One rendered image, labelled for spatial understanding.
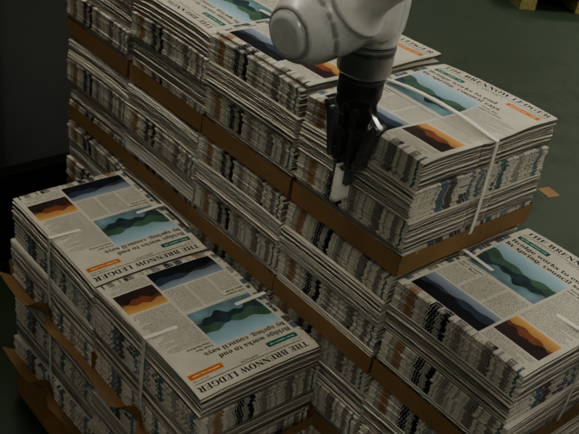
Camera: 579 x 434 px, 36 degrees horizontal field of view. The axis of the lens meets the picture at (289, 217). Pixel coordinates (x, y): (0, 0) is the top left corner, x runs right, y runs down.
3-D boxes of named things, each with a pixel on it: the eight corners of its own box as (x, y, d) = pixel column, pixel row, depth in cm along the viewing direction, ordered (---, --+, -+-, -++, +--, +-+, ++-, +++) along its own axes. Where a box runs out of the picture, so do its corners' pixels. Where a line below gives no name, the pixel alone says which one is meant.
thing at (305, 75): (308, 89, 162) (308, 83, 161) (214, 32, 179) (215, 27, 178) (442, 58, 183) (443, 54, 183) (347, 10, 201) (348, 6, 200)
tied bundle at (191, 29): (200, 136, 190) (209, 33, 177) (127, 81, 207) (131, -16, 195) (332, 104, 212) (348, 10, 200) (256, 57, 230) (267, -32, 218)
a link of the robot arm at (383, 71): (370, 26, 147) (363, 59, 150) (328, 33, 142) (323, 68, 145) (409, 46, 142) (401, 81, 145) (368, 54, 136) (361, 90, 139)
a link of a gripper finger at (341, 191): (351, 161, 154) (354, 164, 154) (345, 195, 158) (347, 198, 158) (339, 165, 153) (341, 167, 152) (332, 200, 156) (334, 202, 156)
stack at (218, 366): (177, 610, 188) (202, 402, 156) (13, 391, 234) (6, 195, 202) (286, 542, 206) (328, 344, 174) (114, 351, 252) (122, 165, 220)
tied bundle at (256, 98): (286, 201, 172) (303, 91, 160) (198, 135, 190) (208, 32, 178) (419, 158, 195) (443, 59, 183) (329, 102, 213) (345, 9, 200)
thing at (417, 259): (395, 278, 154) (401, 257, 152) (289, 200, 171) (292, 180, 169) (455, 251, 164) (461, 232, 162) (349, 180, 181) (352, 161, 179)
